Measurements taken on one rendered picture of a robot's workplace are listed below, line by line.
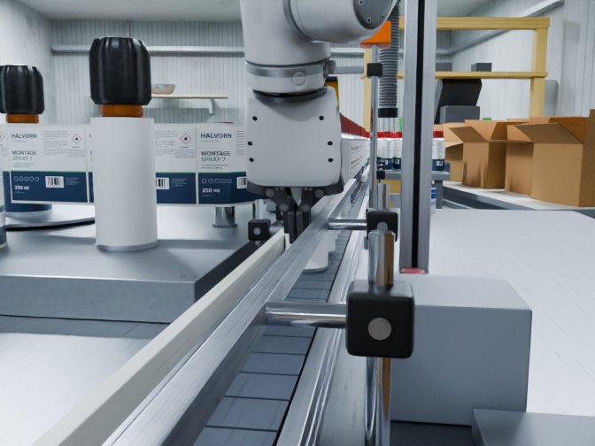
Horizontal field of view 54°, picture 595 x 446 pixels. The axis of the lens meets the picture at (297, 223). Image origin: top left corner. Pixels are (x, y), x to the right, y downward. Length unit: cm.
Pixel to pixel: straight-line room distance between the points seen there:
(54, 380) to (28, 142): 71
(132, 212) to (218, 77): 847
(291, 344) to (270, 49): 27
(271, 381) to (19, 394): 23
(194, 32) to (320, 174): 883
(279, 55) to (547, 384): 37
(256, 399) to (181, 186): 74
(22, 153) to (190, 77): 817
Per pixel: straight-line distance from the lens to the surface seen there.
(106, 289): 71
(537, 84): 599
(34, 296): 75
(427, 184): 91
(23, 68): 124
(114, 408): 31
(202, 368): 20
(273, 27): 55
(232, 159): 106
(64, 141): 116
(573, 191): 254
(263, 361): 43
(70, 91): 968
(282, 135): 59
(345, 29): 50
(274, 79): 56
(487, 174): 328
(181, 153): 106
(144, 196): 86
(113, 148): 85
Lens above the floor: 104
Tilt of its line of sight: 8 degrees down
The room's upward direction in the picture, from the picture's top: straight up
